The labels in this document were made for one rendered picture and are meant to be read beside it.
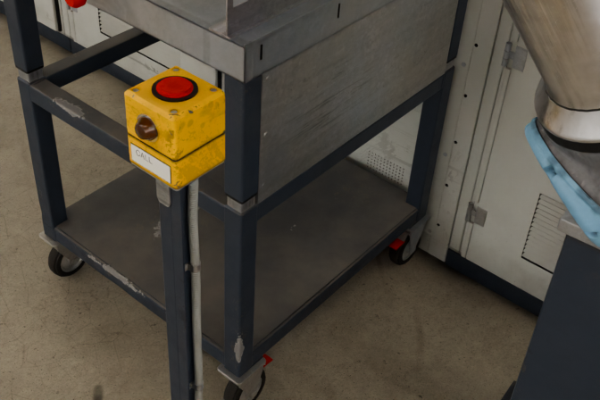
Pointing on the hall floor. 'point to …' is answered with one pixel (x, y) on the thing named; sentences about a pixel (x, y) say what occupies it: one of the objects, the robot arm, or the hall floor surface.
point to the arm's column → (566, 331)
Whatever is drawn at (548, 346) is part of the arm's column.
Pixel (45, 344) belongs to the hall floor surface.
